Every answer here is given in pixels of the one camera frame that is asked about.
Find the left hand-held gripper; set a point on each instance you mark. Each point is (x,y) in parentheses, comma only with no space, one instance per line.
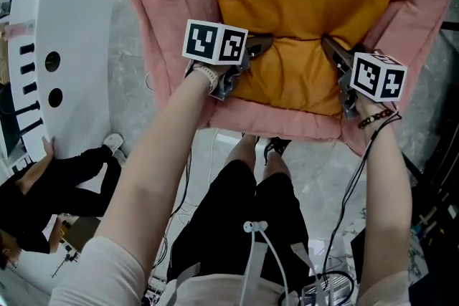
(201,39)

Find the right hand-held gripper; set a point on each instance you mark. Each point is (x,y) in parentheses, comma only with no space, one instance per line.
(369,75)

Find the person's right forearm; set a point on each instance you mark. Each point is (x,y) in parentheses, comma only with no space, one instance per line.
(385,190)

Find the person's left forearm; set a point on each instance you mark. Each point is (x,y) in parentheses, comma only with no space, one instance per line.
(154,161)

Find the pink wristwatch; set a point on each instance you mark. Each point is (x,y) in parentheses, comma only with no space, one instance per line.
(209,75)

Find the person's right shoe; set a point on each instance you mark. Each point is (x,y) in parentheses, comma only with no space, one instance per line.
(274,145)

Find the pink armchair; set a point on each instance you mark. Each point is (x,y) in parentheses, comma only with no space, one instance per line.
(161,10)

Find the person's left leg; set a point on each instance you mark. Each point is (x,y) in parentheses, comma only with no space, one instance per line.
(242,154)

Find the person's leg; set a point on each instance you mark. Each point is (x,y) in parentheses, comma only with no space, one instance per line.
(242,154)
(276,165)

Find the person's right leg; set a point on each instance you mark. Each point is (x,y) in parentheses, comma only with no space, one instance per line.
(276,165)

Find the person's black shorts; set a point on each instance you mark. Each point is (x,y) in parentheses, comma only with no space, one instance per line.
(222,225)

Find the black curved faucet spout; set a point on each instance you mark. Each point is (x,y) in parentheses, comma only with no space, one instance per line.
(30,106)

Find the pink bottle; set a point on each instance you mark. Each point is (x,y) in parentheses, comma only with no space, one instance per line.
(21,29)

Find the black shower rod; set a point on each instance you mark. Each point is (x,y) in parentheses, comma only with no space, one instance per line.
(34,124)

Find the person's beige shirt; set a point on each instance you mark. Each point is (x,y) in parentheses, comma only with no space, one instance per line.
(107,276)

